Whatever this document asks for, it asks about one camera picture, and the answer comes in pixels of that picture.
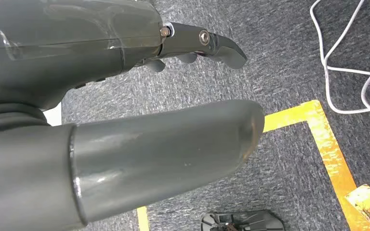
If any white panel piece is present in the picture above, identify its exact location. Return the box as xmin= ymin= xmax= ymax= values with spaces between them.
xmin=43 ymin=103 xmax=63 ymax=127

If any yellow floor tape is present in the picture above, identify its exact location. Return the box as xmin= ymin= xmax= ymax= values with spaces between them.
xmin=136 ymin=99 xmax=370 ymax=231

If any black robot foot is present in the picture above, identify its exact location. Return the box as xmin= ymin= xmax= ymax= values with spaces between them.
xmin=200 ymin=209 xmax=285 ymax=231

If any ribbed grey left arm sleeve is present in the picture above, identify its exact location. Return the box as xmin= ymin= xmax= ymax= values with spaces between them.
xmin=0 ymin=103 xmax=51 ymax=137

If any patterned yellow card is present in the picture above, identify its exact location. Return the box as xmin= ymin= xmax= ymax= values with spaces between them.
xmin=344 ymin=184 xmax=370 ymax=231

